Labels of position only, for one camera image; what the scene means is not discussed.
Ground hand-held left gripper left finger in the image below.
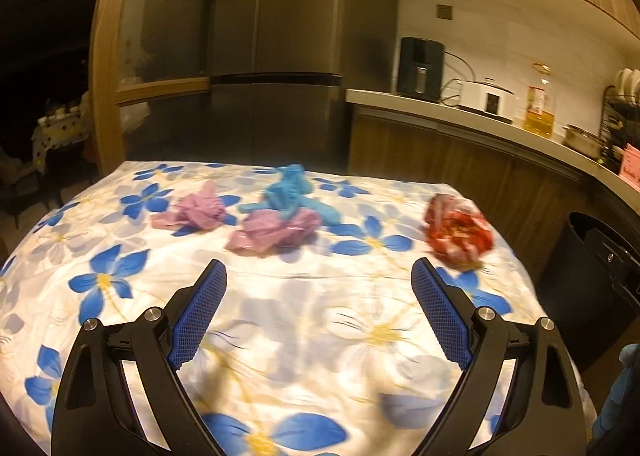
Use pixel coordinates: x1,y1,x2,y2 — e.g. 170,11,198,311
51,259,228,456

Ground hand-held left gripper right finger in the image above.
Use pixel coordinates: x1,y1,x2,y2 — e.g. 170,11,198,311
411,257,587,456

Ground black round trash bin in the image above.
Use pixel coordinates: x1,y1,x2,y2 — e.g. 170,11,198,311
535,212,640,372

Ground red white wrapper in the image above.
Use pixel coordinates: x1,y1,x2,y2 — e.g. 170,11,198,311
424,193,496,269

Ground purple bag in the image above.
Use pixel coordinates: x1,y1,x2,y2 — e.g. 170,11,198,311
151,181,238,237

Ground purple glove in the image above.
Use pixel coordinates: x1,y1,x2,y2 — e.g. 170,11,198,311
225,208,323,254

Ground blue bag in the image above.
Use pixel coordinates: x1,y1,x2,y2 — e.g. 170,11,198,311
237,163,346,227

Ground person's right hand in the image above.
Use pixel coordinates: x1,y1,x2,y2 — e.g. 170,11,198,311
590,343,640,442

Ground pink utensil box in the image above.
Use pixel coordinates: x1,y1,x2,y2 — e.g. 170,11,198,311
620,145,640,187

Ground blue floral tablecloth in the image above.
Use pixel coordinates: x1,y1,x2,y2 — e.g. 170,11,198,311
0,161,598,456

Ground steel basin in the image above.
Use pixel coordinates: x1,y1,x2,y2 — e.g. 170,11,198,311
562,124,606,159

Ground black dish rack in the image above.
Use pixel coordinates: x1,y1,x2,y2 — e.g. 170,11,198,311
602,85,640,172

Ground cooking oil bottle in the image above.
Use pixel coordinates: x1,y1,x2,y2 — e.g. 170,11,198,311
523,63,558,139

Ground white plates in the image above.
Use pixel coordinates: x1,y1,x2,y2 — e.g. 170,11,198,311
615,67,640,104

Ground grey kitchen countertop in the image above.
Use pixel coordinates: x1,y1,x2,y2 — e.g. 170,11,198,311
346,88,640,232

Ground white slow cooker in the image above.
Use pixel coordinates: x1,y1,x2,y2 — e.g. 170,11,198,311
457,78,517,123

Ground dotted cloth side table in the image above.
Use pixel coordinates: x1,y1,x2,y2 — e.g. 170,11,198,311
32,91,93,177

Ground black air fryer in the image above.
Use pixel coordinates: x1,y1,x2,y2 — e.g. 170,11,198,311
397,37,446,103

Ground dark steel refrigerator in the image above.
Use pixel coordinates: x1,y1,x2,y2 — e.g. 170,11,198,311
210,0,401,174

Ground black power cable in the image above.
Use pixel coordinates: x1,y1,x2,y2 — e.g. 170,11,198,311
440,51,481,107

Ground wooden glass door frame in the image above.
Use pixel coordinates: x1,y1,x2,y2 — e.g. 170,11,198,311
90,0,221,177

